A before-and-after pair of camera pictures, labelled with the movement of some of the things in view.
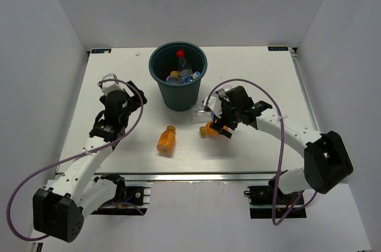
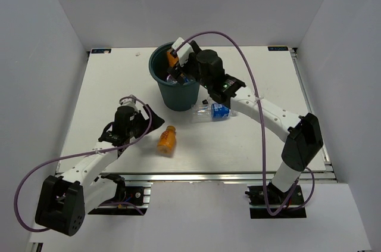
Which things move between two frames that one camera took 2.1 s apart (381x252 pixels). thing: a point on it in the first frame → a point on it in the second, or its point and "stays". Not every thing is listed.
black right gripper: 217,124 → 178,70
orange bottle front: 166,140 stays
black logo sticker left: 101,51 stays
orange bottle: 206,130 → 172,59
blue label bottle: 173,79 stays
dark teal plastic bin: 163,60 stays
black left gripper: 134,100 → 156,121
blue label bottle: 199,115 stays
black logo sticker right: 278,48 stays
